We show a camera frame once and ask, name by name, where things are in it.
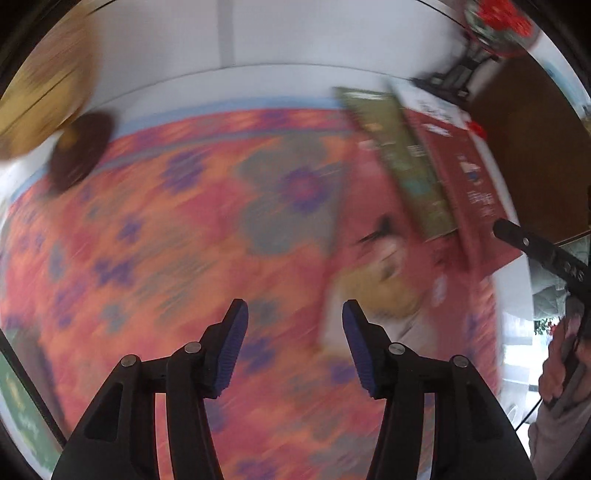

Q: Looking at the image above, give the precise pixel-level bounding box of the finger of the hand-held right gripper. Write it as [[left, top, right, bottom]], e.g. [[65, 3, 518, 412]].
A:
[[492, 218, 564, 266]]

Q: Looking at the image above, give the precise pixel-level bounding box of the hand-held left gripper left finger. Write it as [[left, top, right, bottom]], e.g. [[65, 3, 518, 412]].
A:
[[51, 298, 250, 480]]

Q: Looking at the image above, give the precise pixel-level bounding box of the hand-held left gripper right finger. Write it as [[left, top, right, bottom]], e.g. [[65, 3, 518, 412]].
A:
[[342, 299, 539, 480]]

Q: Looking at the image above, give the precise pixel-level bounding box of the salmon book with calligrapher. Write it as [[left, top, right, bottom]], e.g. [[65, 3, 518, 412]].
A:
[[318, 138, 499, 358]]

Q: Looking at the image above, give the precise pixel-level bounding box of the dark red book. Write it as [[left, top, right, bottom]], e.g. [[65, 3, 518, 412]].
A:
[[404, 108, 518, 278]]

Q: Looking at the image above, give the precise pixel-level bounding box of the pale book with brown animal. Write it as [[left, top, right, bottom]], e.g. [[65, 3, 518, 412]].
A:
[[390, 78, 472, 127]]

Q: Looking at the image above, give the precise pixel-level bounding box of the person's right forearm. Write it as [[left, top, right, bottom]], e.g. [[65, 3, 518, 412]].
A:
[[526, 392, 591, 480]]

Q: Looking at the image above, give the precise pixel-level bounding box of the person's right hand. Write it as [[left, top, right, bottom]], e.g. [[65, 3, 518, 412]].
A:
[[538, 295, 591, 407]]

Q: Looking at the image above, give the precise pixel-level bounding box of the grey quilted cushion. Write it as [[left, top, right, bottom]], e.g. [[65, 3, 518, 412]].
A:
[[531, 268, 573, 324]]

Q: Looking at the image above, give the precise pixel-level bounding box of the brown wooden cabinet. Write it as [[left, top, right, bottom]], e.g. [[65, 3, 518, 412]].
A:
[[466, 51, 591, 245]]

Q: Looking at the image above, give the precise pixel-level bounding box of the orange floral table mat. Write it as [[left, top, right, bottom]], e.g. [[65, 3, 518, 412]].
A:
[[0, 108, 506, 480]]

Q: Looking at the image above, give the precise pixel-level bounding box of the green leaf-pattern book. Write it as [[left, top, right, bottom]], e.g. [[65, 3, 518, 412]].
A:
[[335, 85, 460, 241], [0, 355, 63, 478]]

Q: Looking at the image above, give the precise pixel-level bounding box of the antique yellow globe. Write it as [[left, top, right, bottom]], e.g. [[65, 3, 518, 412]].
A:
[[0, 0, 116, 195]]

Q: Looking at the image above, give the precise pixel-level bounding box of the right hand-held gripper cable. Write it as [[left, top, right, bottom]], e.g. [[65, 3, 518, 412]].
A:
[[515, 397, 543, 435]]

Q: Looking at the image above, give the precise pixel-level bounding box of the hand-held gripper cable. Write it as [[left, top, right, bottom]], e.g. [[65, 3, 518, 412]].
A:
[[515, 397, 543, 435], [0, 318, 68, 450]]

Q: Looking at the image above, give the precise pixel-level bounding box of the left hand-held gripper cable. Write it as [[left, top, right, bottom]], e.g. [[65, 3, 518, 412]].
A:
[[0, 318, 68, 450]]

